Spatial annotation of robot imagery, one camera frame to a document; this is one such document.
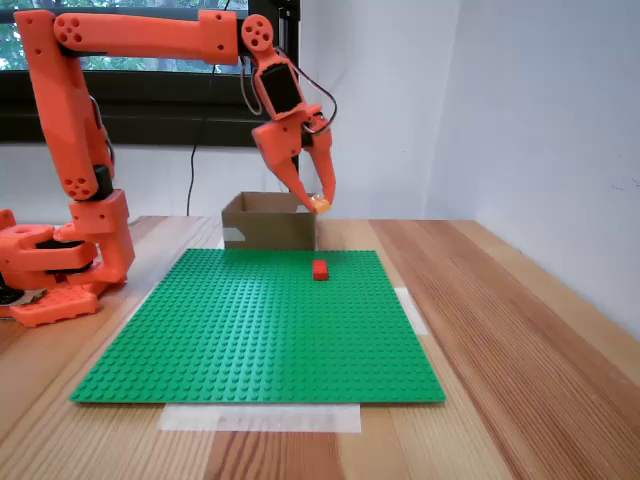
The red lego block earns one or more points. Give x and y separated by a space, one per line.
320 270

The black window frame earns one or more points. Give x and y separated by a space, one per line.
175 107

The black table clamp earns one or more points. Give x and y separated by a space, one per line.
7 297

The wide translucent tape strip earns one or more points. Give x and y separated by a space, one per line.
260 417

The black vertical stand pole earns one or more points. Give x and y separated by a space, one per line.
294 30

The green lego baseplate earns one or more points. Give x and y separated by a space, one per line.
260 340

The open cardboard box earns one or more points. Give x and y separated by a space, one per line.
270 227

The yellow lego block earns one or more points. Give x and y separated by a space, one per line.
322 205

